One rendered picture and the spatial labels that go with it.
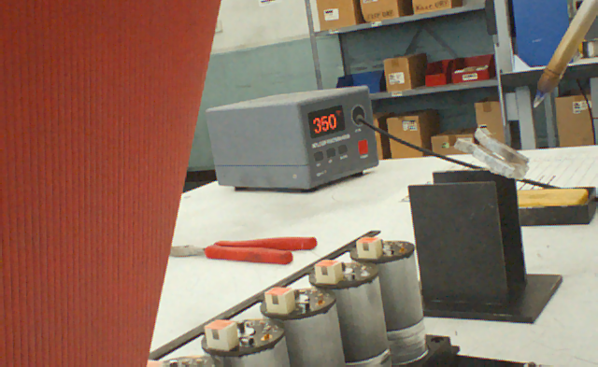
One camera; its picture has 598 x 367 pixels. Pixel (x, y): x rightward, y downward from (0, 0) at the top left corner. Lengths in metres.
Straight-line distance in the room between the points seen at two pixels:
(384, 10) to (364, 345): 4.46
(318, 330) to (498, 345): 0.13
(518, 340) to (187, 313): 0.20
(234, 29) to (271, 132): 4.99
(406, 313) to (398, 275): 0.02
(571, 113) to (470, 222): 4.00
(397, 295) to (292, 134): 0.48
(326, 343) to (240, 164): 0.59
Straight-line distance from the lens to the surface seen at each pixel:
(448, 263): 0.39
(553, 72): 0.37
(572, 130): 4.38
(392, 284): 0.28
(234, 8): 5.74
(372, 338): 0.26
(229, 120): 0.82
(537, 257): 0.47
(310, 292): 0.25
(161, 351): 0.22
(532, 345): 0.35
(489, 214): 0.37
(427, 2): 4.61
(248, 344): 0.21
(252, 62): 5.67
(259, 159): 0.79
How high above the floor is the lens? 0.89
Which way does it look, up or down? 9 degrees down
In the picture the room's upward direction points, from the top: 9 degrees counter-clockwise
